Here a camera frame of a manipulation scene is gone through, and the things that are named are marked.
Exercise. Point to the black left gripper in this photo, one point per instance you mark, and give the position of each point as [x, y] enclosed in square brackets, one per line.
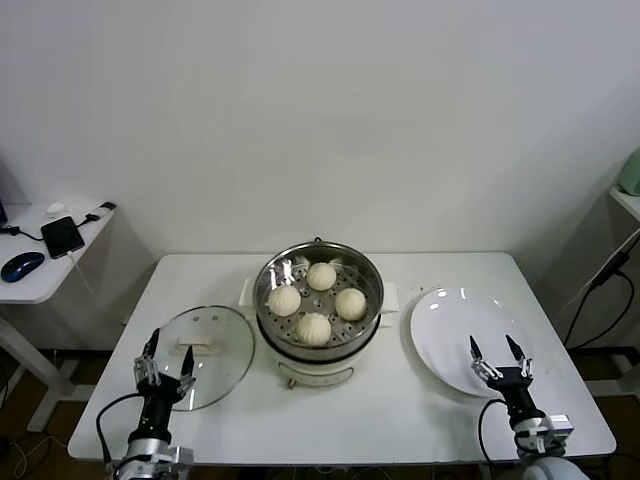
[157, 400]

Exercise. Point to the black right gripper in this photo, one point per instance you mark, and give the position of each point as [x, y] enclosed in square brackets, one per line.
[515, 390]

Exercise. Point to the glass pot lid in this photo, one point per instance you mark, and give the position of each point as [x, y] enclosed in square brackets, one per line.
[225, 360]

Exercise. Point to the white steamed baozi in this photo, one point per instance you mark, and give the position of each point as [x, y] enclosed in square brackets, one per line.
[284, 300]
[313, 329]
[350, 304]
[321, 276]

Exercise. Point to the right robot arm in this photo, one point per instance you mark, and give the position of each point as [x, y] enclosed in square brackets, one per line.
[550, 467]

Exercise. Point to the stainless steel steamer basket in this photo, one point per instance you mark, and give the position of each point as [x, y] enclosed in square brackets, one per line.
[370, 310]

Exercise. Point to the white round plate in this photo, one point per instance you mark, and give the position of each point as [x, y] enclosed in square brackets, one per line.
[450, 325]

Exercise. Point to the cream electric cooker base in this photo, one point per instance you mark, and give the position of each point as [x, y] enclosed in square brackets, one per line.
[320, 372]

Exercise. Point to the white side table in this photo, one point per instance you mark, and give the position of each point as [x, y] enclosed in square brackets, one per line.
[35, 290]

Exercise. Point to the black smartphone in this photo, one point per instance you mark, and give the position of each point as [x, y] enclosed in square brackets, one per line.
[62, 236]

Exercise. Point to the blue computer mouse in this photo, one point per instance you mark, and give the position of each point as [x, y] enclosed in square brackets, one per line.
[22, 265]

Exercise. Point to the small white object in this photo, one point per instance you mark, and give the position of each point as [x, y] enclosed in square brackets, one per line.
[56, 207]

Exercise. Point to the white shelf table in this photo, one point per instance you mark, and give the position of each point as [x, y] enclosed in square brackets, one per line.
[627, 202]

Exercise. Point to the pale green container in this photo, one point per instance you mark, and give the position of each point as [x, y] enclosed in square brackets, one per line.
[632, 175]

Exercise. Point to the dark laptop computer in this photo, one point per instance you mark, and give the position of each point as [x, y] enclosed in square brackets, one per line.
[2, 210]

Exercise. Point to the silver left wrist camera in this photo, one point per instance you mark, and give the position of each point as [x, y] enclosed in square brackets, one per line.
[181, 456]

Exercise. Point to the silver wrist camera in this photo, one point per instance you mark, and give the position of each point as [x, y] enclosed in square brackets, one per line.
[181, 456]
[561, 426]

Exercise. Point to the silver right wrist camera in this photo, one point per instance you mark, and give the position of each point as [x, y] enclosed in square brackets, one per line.
[561, 426]

